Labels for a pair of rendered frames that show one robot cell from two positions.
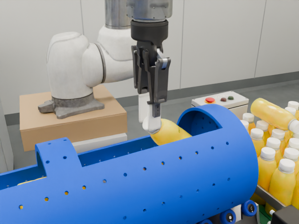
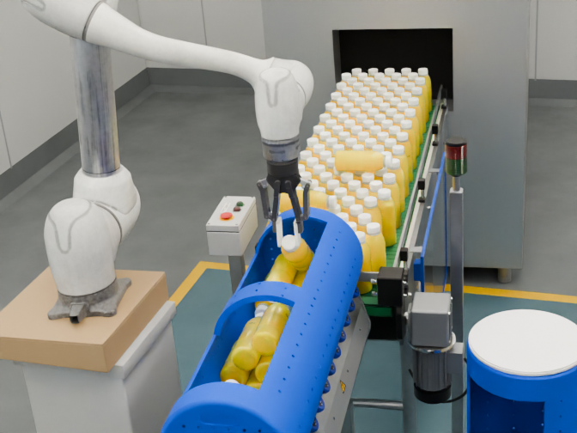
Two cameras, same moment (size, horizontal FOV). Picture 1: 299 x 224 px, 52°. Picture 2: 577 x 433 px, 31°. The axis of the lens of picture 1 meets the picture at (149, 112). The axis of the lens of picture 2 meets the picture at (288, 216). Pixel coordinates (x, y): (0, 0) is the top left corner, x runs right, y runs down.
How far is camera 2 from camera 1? 210 cm
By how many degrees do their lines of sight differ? 43
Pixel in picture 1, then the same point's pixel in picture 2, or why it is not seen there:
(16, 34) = not seen: outside the picture
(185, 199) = (349, 284)
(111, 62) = (123, 217)
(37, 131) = (113, 338)
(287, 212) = (384, 271)
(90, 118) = (142, 296)
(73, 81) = (108, 259)
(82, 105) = (118, 288)
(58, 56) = (88, 235)
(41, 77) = not seen: outside the picture
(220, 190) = (355, 270)
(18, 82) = not seen: outside the picture
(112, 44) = (118, 195)
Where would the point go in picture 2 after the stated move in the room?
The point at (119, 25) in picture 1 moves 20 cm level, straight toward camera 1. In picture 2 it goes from (115, 168) to (173, 181)
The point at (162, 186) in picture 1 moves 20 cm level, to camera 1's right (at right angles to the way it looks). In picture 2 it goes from (337, 279) to (385, 246)
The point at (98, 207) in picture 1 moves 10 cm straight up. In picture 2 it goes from (327, 307) to (324, 270)
